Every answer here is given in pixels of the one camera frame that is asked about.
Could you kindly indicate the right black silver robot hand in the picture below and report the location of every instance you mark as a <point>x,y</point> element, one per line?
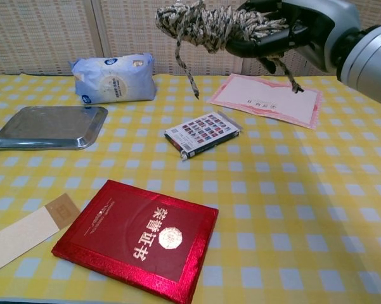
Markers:
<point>313,35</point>

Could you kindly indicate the pink bordered paper certificate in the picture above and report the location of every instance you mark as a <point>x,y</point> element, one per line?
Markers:
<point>266,98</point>

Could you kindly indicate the small box with colourful grid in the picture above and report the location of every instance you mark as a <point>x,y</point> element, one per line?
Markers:
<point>203,133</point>

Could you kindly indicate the yellow white checkered tablecloth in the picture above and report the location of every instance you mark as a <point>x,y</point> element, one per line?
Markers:
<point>272,196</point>

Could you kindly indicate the blue white tissue pack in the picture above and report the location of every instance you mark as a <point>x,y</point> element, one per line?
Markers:
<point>114,79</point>

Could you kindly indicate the red certificate book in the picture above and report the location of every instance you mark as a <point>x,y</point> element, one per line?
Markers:
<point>136,234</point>

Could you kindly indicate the woven bamboo folding screen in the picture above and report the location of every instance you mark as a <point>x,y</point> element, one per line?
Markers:
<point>44,31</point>

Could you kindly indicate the rectangular stainless steel tray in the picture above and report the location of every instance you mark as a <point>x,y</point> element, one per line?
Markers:
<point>47,126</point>

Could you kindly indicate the beige brown paper bookmark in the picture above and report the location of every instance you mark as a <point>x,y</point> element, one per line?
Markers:
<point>22,231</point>

